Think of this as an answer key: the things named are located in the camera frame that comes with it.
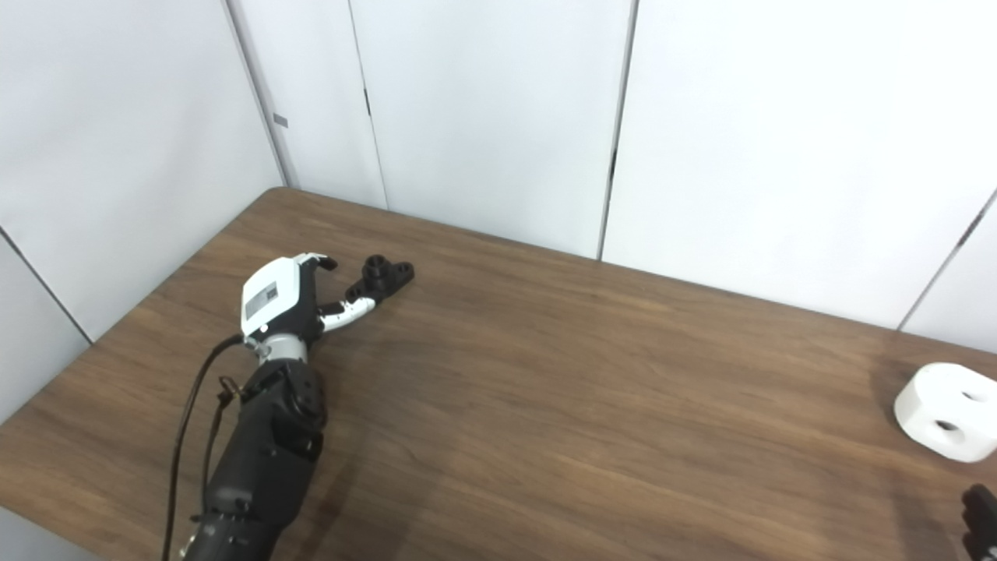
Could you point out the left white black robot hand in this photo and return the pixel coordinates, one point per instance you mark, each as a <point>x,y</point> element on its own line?
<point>273,296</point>

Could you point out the black flanged holder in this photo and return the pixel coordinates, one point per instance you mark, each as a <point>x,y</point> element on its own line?
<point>382,276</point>

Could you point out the round white piece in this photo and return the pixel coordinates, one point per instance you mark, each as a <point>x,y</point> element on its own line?
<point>935,397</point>

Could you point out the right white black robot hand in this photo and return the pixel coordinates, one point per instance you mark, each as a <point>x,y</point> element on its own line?
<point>984,518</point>

